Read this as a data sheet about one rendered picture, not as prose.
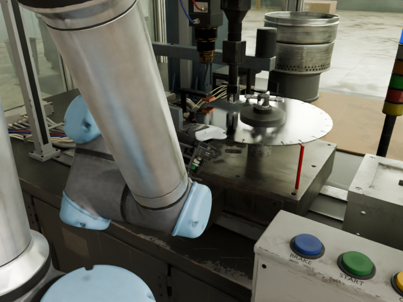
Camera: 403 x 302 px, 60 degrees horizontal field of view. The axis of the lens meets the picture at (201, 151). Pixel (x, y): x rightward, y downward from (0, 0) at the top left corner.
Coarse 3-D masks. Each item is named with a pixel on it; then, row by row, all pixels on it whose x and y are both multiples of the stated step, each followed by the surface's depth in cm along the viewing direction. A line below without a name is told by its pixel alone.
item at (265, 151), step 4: (248, 144) 90; (248, 148) 90; (252, 148) 89; (256, 148) 88; (260, 148) 88; (264, 148) 88; (268, 148) 88; (248, 152) 91; (252, 152) 89; (256, 152) 88; (260, 152) 88; (264, 152) 88; (268, 152) 89; (256, 156) 89; (260, 156) 89; (264, 156) 89
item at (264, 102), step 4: (268, 92) 88; (244, 96) 86; (248, 96) 86; (252, 96) 85; (256, 96) 85; (260, 96) 84; (264, 96) 83; (268, 96) 84; (260, 100) 82; (264, 100) 84; (268, 100) 84; (272, 100) 84; (276, 100) 83; (280, 100) 83; (260, 104) 81; (264, 104) 84; (268, 104) 85
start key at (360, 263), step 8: (344, 256) 50; (352, 256) 50; (360, 256) 50; (344, 264) 49; (352, 264) 48; (360, 264) 48; (368, 264) 48; (352, 272) 48; (360, 272) 47; (368, 272) 48
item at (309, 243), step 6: (300, 234) 54; (306, 234) 54; (294, 240) 53; (300, 240) 53; (306, 240) 53; (312, 240) 53; (318, 240) 53; (294, 246) 52; (300, 246) 52; (306, 246) 52; (312, 246) 52; (318, 246) 52; (300, 252) 51; (306, 252) 51; (312, 252) 51; (318, 252) 51
